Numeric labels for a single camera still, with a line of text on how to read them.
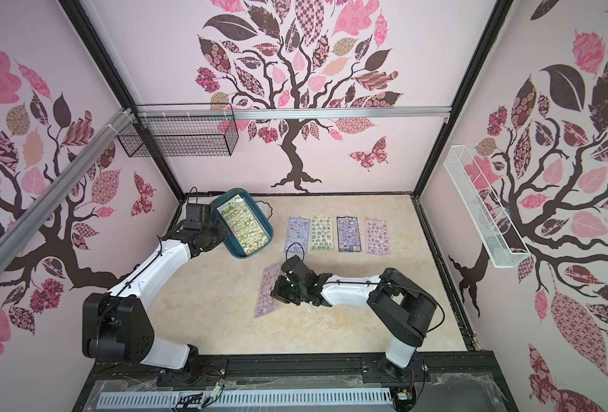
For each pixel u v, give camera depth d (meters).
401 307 0.45
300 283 0.67
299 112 0.95
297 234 1.06
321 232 1.07
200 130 0.95
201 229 0.67
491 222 0.77
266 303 0.83
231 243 0.87
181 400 0.72
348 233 1.06
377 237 1.06
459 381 0.72
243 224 0.90
